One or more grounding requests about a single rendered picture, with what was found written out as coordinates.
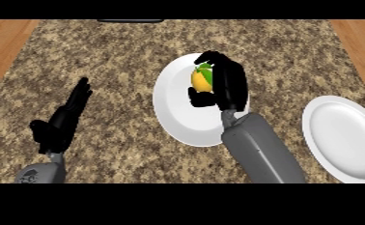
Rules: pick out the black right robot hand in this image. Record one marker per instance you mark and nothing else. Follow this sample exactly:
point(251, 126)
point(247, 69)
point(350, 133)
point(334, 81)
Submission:
point(231, 84)

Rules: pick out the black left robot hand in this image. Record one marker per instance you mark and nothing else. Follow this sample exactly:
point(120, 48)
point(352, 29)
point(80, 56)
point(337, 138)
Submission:
point(64, 119)

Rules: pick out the yellow lemon with green leaf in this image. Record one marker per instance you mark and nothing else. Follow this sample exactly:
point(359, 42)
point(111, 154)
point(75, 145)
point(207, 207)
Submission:
point(201, 79)

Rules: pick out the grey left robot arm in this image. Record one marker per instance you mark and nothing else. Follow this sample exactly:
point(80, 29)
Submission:
point(43, 172)

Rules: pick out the white round plate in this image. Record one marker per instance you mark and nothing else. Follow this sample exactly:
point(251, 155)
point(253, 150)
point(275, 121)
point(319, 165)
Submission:
point(182, 113)
point(337, 138)

